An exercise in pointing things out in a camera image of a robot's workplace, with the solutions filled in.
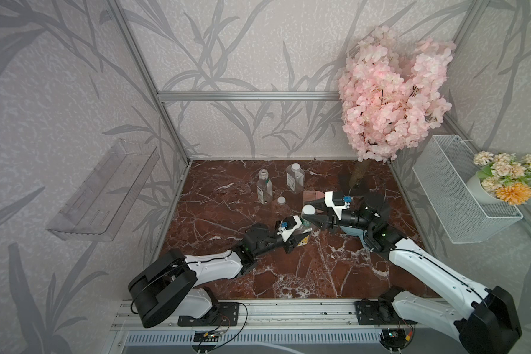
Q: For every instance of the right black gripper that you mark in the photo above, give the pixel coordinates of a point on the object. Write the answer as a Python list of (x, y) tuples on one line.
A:
[(319, 221)]

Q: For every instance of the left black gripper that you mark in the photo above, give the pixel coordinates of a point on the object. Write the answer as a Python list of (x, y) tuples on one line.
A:
[(289, 245)]

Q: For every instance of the square clear plastic bottle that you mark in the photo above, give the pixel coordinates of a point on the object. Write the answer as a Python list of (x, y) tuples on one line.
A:
[(295, 178)]

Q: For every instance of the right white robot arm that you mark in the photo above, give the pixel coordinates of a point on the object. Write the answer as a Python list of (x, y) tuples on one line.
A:
[(481, 319)]

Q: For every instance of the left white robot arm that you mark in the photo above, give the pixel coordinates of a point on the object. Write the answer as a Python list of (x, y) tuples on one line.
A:
[(175, 285)]

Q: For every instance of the blue dustpan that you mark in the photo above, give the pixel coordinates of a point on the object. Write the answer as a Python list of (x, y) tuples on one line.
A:
[(358, 233)]

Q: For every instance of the pink artificial blossom tree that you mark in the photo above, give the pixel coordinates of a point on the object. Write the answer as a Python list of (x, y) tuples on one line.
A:
[(391, 100)]

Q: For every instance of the right base wiring bundle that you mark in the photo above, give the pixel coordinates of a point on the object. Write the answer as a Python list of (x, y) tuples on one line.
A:
[(396, 338)]

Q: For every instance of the potted pastel flower bouquet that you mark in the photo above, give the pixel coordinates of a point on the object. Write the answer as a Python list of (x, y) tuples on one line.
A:
[(501, 178)]

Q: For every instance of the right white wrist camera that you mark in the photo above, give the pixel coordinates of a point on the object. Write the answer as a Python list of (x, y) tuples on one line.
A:
[(338, 202)]

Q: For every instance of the white wire mesh basket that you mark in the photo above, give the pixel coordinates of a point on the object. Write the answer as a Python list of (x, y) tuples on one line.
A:
[(446, 172)]

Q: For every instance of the clear acrylic wall shelf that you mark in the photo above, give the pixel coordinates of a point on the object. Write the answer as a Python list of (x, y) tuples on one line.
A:
[(97, 210)]

